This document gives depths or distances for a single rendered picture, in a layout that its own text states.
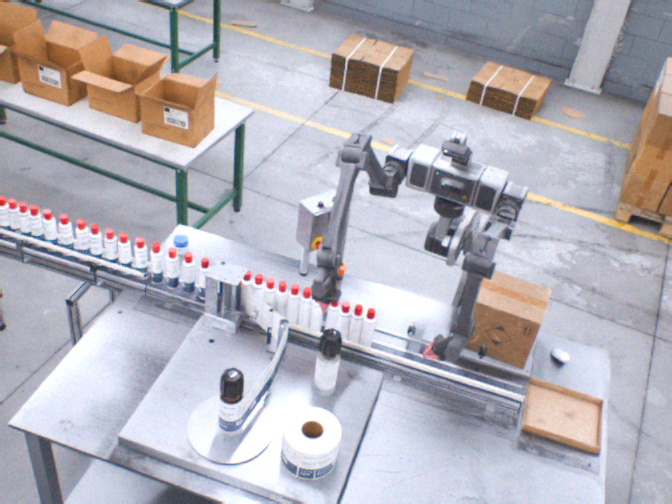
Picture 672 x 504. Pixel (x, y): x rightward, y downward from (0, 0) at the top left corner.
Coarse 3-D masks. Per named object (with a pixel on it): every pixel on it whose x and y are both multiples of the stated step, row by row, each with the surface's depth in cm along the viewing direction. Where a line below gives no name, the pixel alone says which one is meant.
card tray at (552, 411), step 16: (528, 384) 310; (544, 384) 308; (528, 400) 303; (544, 400) 304; (560, 400) 305; (576, 400) 306; (592, 400) 305; (528, 416) 296; (544, 416) 297; (560, 416) 298; (576, 416) 299; (592, 416) 300; (544, 432) 288; (560, 432) 292; (576, 432) 293; (592, 432) 294; (592, 448) 285
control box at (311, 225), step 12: (324, 192) 288; (300, 204) 282; (312, 204) 282; (324, 204) 283; (300, 216) 285; (312, 216) 278; (324, 216) 281; (300, 228) 288; (312, 228) 282; (324, 228) 285; (300, 240) 291; (312, 240) 285
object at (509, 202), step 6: (504, 192) 297; (504, 198) 297; (510, 198) 296; (516, 198) 295; (522, 198) 295; (504, 204) 295; (510, 204) 294; (516, 204) 296; (522, 204) 295; (498, 210) 296; (504, 210) 292; (510, 210) 292; (516, 210) 294; (516, 216) 296
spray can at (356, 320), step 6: (360, 306) 298; (354, 312) 299; (360, 312) 298; (354, 318) 299; (360, 318) 299; (354, 324) 301; (360, 324) 301; (348, 330) 306; (354, 330) 303; (360, 330) 304; (348, 336) 307; (354, 336) 305; (354, 342) 307
